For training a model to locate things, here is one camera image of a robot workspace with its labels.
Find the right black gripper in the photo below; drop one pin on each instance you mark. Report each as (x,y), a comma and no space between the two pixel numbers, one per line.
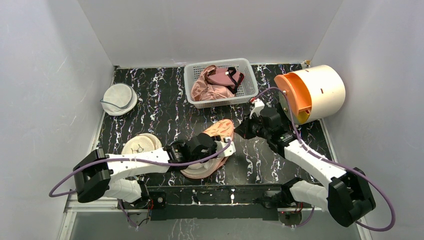
(247,127)

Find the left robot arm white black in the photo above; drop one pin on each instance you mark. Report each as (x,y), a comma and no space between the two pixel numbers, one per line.
(106,175)

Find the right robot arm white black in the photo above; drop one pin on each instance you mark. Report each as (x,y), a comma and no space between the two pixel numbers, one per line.
(344,194)

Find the white plastic basket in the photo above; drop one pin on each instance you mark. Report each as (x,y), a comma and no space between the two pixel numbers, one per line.
(247,90)

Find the white orange toy washing drum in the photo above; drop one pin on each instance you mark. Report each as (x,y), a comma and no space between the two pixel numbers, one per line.
(313,93)

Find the round white mesh laundry bag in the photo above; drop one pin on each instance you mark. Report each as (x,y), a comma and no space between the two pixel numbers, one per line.
(119,99)

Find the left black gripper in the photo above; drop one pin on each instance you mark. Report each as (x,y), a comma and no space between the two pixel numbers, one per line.
(213,148)

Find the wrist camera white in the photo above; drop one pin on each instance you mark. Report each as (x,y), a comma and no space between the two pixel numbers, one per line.
(258,106)
(225,148)

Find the peach patterned mesh laundry bag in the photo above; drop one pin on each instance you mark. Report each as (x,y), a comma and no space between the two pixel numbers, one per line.
(223,128)

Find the pink bra black trim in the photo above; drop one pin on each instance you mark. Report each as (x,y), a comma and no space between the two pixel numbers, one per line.
(228,77)

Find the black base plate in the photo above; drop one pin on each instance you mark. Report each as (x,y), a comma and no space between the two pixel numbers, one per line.
(248,201)

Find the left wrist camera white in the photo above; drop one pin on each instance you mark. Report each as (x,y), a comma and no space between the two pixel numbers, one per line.
(225,148)

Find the pink satin garment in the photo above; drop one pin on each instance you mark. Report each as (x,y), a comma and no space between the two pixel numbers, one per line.
(204,91)

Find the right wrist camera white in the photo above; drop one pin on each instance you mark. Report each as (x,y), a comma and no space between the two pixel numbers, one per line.
(258,106)

